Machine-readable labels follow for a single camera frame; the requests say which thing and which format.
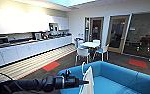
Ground white T-shirt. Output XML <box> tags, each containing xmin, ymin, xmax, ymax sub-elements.
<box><xmin>78</xmin><ymin>65</ymin><xmax>97</xmax><ymax>94</ymax></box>

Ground white clothes hanger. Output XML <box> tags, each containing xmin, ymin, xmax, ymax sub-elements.
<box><xmin>79</xmin><ymin>61</ymin><xmax>90</xmax><ymax>81</ymax></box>

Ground white chair blue seat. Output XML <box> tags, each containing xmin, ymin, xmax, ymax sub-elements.
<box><xmin>93</xmin><ymin>43</ymin><xmax>111</xmax><ymax>63</ymax></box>

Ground white square table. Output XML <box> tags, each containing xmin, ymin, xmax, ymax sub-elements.
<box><xmin>79</xmin><ymin>40</ymin><xmax>102</xmax><ymax>49</ymax></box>

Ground blue sofa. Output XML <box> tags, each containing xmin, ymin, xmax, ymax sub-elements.
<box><xmin>57</xmin><ymin>60</ymin><xmax>150</xmax><ymax>94</ymax></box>

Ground wooden glass door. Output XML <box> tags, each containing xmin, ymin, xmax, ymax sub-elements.
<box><xmin>88</xmin><ymin>16</ymin><xmax>106</xmax><ymax>43</ymax></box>
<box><xmin>107</xmin><ymin>14</ymin><xmax>131</xmax><ymax>55</ymax></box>

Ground white lower kitchen cabinets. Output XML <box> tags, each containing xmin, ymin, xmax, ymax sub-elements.
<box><xmin>0</xmin><ymin>34</ymin><xmax>73</xmax><ymax>70</ymax></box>

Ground white kitchen cabinets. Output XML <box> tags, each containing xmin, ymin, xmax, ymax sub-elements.
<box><xmin>0</xmin><ymin>7</ymin><xmax>70</xmax><ymax>35</ymax></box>
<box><xmin>0</xmin><ymin>34</ymin><xmax>73</xmax><ymax>70</ymax></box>

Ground small dark counter appliance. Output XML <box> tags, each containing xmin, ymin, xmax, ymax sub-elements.
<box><xmin>33</xmin><ymin>32</ymin><xmax>43</xmax><ymax>41</ymax></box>

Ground appliance with blue screen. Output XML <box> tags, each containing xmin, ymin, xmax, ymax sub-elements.
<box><xmin>48</xmin><ymin>22</ymin><xmax>60</xmax><ymax>33</ymax></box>

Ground dark red office chair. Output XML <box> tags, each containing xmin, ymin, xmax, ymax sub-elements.
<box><xmin>137</xmin><ymin>34</ymin><xmax>150</xmax><ymax>52</ymax></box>

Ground white upper kitchen cabinets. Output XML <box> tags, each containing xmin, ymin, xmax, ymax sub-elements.
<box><xmin>0</xmin><ymin>7</ymin><xmax>70</xmax><ymax>35</ymax></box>

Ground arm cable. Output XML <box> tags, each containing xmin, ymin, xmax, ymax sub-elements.
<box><xmin>0</xmin><ymin>71</ymin><xmax>55</xmax><ymax>94</ymax></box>

